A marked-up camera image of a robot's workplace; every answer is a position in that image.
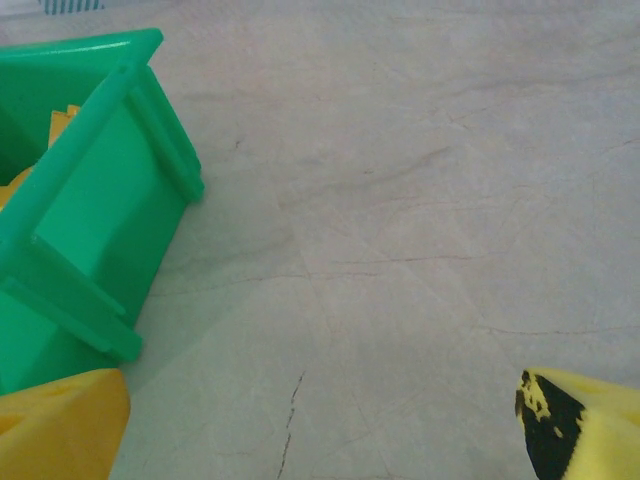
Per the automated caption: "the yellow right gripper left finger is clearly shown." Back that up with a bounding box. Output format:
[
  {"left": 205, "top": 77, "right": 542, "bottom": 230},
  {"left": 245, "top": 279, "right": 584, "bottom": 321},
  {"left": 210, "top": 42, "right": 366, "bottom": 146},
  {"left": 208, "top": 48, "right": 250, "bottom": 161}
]
[{"left": 0, "top": 368, "right": 132, "bottom": 480}]

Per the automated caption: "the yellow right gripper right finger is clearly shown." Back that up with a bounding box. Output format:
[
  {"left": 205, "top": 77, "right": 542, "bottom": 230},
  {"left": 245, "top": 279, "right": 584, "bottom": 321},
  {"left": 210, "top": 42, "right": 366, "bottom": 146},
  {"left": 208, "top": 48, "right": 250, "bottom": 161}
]
[{"left": 514, "top": 367, "right": 640, "bottom": 480}]

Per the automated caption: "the yellow oval 120 lego brick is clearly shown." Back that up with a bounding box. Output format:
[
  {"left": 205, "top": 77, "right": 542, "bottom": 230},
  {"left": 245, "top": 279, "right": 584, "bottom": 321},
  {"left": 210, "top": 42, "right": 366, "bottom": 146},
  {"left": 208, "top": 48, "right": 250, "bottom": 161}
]
[{"left": 48, "top": 103, "right": 85, "bottom": 150}]

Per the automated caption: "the green plastic bin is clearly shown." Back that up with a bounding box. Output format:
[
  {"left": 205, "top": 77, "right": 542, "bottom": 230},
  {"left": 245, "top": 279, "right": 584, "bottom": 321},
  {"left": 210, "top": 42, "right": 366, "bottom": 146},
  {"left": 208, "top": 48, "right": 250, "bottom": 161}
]
[{"left": 0, "top": 28, "right": 206, "bottom": 396}]

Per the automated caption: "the checked pastel backdrop panel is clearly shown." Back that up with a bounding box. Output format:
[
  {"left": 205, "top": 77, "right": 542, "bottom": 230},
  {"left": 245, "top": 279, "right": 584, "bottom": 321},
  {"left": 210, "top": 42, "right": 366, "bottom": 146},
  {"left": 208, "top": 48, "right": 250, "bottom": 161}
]
[{"left": 0, "top": 0, "right": 201, "bottom": 19}]

